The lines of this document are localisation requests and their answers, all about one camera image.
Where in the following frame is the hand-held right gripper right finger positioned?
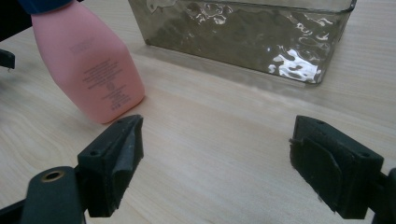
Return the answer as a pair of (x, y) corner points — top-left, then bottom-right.
(289, 115), (385, 220)

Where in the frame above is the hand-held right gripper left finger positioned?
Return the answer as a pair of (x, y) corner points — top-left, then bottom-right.
(77, 114), (145, 218)

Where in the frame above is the pink bottle with blue cap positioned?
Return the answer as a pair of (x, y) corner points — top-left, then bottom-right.
(17, 0), (147, 125)

